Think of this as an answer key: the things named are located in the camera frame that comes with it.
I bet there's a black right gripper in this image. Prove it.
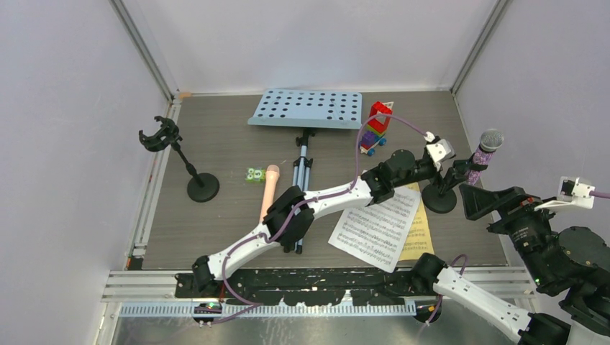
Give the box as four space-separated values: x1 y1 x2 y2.
457 180 561 285

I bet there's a black microphone stand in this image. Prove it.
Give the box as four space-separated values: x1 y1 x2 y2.
138 116 220 203
422 158 488 214

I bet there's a purple glitter microphone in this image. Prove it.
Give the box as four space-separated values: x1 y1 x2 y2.
466 129 504 185

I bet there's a yellow sheet music page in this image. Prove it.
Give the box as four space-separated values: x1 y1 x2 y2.
395 183 434 261

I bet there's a white sheet music page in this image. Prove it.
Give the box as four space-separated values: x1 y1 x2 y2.
328 183 422 272

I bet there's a light blue music stand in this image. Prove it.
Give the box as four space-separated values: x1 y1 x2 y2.
247 88 363 254

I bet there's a beige microphone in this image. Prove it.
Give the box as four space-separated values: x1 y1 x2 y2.
259 165 280 222

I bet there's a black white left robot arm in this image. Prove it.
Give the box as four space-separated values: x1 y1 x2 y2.
192 145 455 298

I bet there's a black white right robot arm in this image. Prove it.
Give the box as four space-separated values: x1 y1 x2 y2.
410 178 609 344

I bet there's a colourful toy brick car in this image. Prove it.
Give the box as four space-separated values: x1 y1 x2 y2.
360 101 394 157

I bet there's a green number five toy block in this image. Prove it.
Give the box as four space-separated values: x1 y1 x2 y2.
245 167 266 183

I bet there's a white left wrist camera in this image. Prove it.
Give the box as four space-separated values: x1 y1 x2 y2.
424 132 456 171

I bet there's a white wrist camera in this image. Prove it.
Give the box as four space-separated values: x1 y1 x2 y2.
424 132 456 171
534 176 596 212

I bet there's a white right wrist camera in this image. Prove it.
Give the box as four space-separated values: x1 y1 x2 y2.
534 176 596 212

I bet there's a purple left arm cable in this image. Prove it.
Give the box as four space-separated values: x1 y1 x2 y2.
219 113 437 305

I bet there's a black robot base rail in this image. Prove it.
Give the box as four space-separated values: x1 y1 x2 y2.
174 267 435 306

